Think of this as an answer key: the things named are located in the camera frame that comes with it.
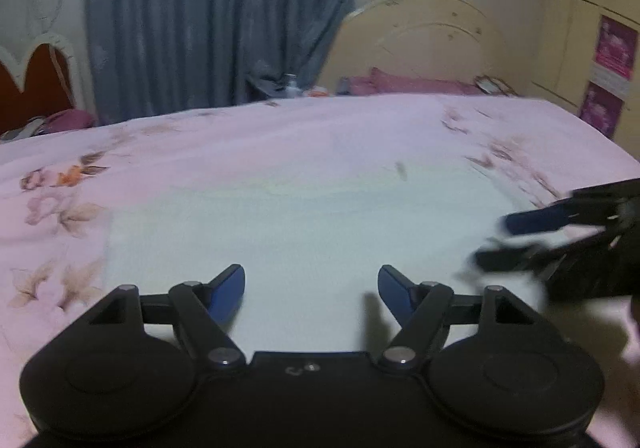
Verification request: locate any white knitted garment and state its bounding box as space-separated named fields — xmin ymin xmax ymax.
xmin=103 ymin=167 xmax=529 ymax=354

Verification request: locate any magenta wardrobe poster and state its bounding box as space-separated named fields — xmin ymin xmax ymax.
xmin=594 ymin=16 xmax=639 ymax=80
xmin=578 ymin=82 xmax=624 ymax=138

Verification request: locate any pink floral bed sheet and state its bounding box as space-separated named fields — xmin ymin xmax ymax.
xmin=1 ymin=94 xmax=639 ymax=447

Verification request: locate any magenta pillow on far bed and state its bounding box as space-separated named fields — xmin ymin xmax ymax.
xmin=336 ymin=67 xmax=483 ymax=96

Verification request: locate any cream arched headboard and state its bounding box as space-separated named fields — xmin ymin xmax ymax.
xmin=316 ymin=0 xmax=520 ymax=92

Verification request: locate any magenta pillow near red headboard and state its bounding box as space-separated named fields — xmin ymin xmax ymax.
xmin=0 ymin=108 xmax=98 ymax=142

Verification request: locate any white lotion bottle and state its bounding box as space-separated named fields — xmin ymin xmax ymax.
xmin=283 ymin=74 xmax=302 ymax=98

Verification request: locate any cream wardrobe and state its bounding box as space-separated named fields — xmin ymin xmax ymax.
xmin=529 ymin=0 xmax=639 ymax=156

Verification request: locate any red white scalloped headboard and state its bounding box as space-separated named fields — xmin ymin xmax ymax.
xmin=0 ymin=32 xmax=86 ymax=132

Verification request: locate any blue grey curtain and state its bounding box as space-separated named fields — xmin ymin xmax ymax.
xmin=86 ymin=0 xmax=355 ymax=124

